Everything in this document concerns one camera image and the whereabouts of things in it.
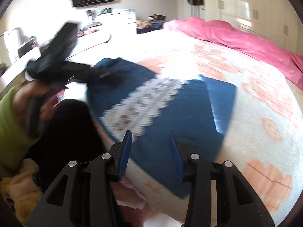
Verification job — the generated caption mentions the blue denim pants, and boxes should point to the blue denim pants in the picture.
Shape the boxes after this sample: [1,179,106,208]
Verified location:
[86,58,236,198]

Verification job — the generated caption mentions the green sleeve forearm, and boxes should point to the green sleeve forearm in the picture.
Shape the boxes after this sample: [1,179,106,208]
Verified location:
[0,87,36,178]

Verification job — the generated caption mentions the left hand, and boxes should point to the left hand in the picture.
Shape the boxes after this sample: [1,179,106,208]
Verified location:
[12,80,59,123]

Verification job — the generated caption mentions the white curved desk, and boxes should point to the white curved desk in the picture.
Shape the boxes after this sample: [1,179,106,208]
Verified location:
[1,30,111,97]

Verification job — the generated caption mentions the orange white plush blanket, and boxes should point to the orange white plush blanket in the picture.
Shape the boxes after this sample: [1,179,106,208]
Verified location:
[70,30,302,225]

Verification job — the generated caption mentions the yellow plush toy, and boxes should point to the yellow plush toy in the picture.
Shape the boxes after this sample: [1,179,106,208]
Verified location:
[1,159,43,226]

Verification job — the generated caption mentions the white drawer dresser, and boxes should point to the white drawer dresser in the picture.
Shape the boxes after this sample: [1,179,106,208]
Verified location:
[97,9,137,36]

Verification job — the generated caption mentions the pile of clothes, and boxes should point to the pile of clothes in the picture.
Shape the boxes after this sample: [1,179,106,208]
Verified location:
[137,14,166,34]

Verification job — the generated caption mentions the pink duvet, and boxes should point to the pink duvet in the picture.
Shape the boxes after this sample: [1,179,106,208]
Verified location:
[163,17,302,89]

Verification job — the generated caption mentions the white glossy wardrobe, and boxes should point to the white glossy wardrobe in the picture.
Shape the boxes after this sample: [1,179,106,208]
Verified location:
[178,0,302,54]

